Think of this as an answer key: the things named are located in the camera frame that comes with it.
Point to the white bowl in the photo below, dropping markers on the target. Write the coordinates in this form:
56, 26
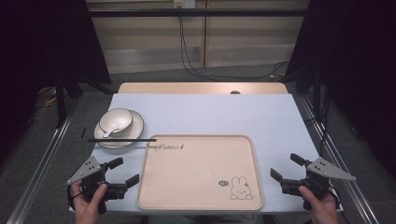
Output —
116, 119

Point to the black chopstick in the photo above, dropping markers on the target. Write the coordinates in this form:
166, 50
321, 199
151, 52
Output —
121, 139

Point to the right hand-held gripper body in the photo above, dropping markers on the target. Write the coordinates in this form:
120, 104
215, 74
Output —
323, 172

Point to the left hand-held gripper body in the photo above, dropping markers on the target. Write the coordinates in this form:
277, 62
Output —
88, 169

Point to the person's right hand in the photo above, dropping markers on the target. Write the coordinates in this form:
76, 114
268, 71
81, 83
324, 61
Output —
322, 208

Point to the white wall outlet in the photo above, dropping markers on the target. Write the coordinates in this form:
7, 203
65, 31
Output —
184, 3

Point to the white table mat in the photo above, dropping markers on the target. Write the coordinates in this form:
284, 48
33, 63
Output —
202, 115

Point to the black curtain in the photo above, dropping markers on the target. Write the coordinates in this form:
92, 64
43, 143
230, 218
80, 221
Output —
37, 56
358, 62

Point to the beige tray with rabbit print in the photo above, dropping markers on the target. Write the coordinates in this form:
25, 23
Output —
199, 174

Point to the small black stick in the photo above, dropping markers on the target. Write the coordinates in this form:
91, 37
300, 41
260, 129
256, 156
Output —
83, 132

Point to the person's left hand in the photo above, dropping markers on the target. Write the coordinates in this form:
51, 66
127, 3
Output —
85, 207

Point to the wooden table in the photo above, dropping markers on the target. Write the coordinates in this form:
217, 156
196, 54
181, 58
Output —
186, 87

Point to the white spoon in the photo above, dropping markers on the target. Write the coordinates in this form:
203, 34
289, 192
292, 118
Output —
109, 133

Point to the metal floor rail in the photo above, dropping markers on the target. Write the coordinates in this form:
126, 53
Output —
40, 174
348, 186

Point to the black stand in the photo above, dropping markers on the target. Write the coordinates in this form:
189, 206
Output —
60, 102

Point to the black horizontal bar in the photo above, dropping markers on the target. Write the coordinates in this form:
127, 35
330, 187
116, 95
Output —
199, 12

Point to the white plate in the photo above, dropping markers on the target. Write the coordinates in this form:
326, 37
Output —
137, 126

